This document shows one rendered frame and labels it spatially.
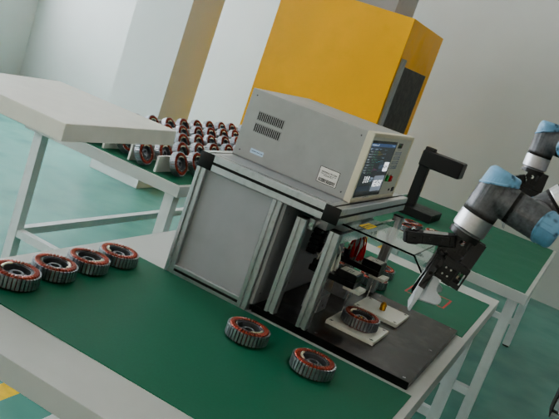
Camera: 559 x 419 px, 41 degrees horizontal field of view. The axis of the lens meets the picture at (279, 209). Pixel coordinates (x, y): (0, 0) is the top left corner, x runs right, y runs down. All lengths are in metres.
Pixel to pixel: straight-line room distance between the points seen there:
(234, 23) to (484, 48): 2.72
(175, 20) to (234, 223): 4.05
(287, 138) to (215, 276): 0.44
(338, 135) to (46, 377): 1.03
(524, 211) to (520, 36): 5.92
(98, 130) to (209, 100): 7.03
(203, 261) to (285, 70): 4.05
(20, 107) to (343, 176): 0.95
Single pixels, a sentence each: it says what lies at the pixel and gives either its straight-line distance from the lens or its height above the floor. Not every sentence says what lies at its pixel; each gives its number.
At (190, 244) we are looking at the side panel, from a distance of 2.13.
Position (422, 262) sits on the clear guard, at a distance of 2.01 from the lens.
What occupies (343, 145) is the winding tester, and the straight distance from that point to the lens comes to 2.06.
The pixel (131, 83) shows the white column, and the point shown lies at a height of 0.78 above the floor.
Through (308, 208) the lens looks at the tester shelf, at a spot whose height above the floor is 1.08.
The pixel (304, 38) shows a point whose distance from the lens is 6.02.
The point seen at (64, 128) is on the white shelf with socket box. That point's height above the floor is 1.20.
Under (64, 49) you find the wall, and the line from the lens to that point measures 9.70.
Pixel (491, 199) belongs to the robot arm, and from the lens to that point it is 1.61.
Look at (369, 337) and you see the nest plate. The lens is 2.12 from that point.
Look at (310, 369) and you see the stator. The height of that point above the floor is 0.78.
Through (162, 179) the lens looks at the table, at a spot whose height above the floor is 0.75.
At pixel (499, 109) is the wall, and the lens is 7.43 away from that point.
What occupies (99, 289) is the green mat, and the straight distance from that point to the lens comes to 1.91.
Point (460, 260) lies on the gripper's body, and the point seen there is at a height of 1.15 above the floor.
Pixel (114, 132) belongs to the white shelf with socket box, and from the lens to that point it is 1.50.
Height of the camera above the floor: 1.46
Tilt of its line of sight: 12 degrees down
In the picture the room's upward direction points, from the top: 19 degrees clockwise
